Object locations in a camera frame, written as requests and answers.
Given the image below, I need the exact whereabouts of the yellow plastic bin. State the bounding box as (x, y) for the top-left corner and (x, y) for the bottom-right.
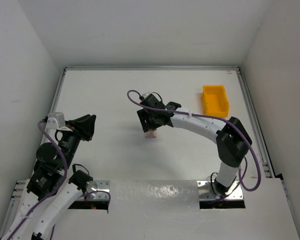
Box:
(201, 85), (230, 118)

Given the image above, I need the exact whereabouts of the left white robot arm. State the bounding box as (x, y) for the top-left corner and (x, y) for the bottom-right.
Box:
(2, 112), (97, 240)

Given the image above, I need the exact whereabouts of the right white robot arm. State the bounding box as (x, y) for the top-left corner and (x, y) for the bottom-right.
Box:
(137, 93), (249, 197)

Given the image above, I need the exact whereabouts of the white front cover board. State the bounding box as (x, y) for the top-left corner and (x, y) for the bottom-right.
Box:
(53, 178), (299, 240)

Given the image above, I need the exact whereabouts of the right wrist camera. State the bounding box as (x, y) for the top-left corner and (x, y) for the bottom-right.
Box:
(139, 92), (151, 101)

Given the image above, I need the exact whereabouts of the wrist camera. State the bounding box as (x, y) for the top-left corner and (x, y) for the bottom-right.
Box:
(46, 112), (72, 132)
(139, 92), (151, 101)

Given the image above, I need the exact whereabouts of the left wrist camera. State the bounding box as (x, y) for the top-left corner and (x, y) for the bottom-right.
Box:
(46, 112), (72, 132)

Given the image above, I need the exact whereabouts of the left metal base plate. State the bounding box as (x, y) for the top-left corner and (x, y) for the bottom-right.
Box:
(83, 180), (111, 202)

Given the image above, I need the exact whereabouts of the metal base plate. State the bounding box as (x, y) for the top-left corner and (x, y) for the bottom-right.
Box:
(83, 180), (111, 202)
(197, 180), (244, 202)

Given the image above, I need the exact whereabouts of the aluminium table frame rail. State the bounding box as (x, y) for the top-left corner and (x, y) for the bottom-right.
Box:
(7, 65), (290, 213)

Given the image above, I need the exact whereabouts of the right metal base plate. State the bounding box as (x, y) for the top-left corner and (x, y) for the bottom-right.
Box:
(197, 180), (244, 202)

